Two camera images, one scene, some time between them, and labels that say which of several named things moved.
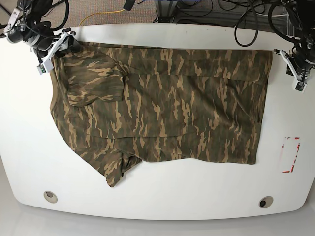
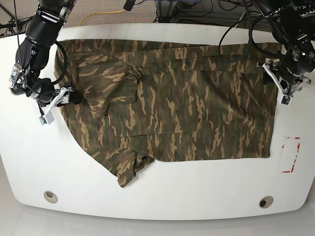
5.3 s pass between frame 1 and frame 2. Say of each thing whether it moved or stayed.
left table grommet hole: stayed
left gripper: moved
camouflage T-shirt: moved
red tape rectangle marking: stayed
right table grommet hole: stayed
